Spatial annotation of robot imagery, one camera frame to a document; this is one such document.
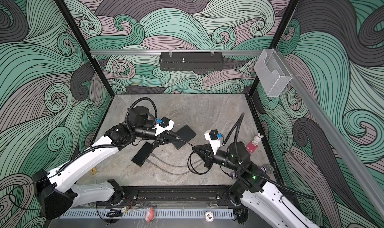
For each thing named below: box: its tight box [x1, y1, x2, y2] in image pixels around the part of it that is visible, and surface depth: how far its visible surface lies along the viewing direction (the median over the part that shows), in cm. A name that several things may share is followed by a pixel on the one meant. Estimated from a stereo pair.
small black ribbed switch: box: [131, 141, 154, 168], surface depth 88 cm
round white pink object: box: [204, 211, 214, 223], surface depth 65 cm
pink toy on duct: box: [144, 206, 155, 224], surface depth 66 cm
